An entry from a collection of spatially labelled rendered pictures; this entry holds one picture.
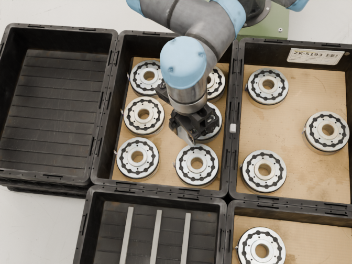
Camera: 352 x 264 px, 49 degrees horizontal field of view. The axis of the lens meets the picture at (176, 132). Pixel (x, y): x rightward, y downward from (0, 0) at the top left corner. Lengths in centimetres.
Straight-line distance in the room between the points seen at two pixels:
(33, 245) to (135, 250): 32
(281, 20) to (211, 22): 58
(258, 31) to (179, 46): 60
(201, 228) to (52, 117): 48
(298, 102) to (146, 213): 47
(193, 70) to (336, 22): 81
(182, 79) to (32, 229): 67
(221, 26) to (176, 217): 45
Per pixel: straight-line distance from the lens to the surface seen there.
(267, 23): 123
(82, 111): 103
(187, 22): 69
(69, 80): 109
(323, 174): 97
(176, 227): 91
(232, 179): 83
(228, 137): 85
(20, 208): 115
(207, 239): 90
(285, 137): 98
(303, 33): 130
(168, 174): 93
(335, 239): 95
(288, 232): 93
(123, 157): 93
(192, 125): 80
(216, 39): 67
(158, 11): 72
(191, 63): 61
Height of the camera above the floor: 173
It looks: 69 degrees down
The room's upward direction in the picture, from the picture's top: 10 degrees counter-clockwise
